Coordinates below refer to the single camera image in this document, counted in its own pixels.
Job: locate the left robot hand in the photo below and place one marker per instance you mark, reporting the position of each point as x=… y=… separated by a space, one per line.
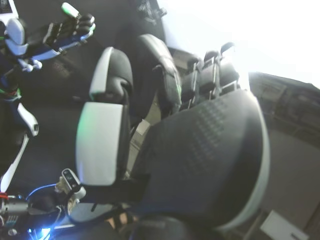
x=200 y=155

